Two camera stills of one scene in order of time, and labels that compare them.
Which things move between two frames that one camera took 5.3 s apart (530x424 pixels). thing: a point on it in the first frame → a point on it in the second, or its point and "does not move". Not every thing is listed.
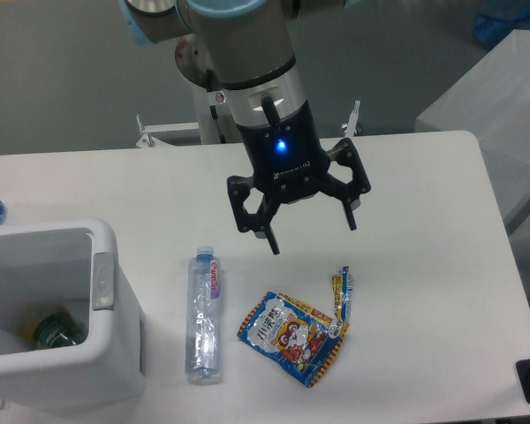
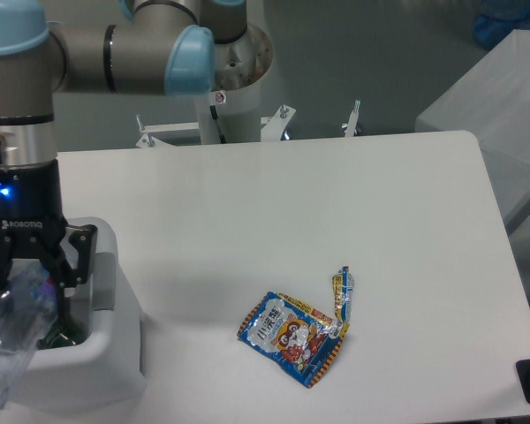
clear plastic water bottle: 205,318 → 15,317
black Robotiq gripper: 286,154 → 22,219
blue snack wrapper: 303,338 does not move
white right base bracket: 352,119 does not move
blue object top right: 496,19 does not move
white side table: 502,101 does not move
